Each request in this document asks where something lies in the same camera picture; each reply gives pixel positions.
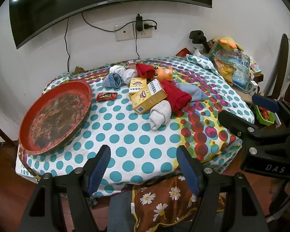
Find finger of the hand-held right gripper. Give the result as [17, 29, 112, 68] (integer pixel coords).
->
[252, 94, 290, 132]
[218, 111, 290, 160]

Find black adapter cable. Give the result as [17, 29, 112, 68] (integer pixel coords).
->
[135, 30, 141, 60]

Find orange fox toy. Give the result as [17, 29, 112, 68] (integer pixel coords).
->
[148, 66, 174, 82]

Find green box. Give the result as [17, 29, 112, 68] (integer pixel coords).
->
[255, 104, 276, 126]

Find yellow cardboard box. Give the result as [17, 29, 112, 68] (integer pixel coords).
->
[129, 77, 147, 93]
[129, 79, 168, 114]

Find yellow plush toy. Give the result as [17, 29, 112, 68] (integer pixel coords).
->
[213, 37, 245, 52]

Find round red tray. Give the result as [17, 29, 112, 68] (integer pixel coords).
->
[19, 80, 93, 155]

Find red sock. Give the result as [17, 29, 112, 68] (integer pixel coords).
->
[136, 63, 156, 79]
[160, 80, 192, 113]

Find white sock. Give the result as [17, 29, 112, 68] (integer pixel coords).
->
[122, 69, 138, 85]
[109, 65, 126, 76]
[149, 101, 172, 131]

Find brown floral cloth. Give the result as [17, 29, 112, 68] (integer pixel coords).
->
[132, 171, 223, 232]

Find thick black television cable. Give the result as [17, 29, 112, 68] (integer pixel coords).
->
[64, 17, 71, 72]

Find red candy packet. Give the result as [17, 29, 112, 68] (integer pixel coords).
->
[97, 92, 118, 101]

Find thin black cable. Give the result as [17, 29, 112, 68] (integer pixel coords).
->
[81, 12, 138, 32]

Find clear plastic bag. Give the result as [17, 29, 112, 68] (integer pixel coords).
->
[208, 42, 254, 90]

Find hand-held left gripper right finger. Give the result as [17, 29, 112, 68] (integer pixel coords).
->
[176, 146, 269, 232]

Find black power adapter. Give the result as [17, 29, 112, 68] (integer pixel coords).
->
[135, 14, 157, 32]

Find light blue sock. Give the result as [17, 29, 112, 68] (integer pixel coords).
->
[175, 83, 208, 101]

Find wall socket plate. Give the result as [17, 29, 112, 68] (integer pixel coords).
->
[115, 23, 152, 41]

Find black stand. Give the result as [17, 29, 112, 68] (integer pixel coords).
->
[189, 30, 209, 52]

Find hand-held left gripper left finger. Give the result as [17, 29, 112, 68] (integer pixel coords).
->
[18, 144, 112, 232]

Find red box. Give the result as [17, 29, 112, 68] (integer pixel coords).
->
[176, 48, 191, 57]

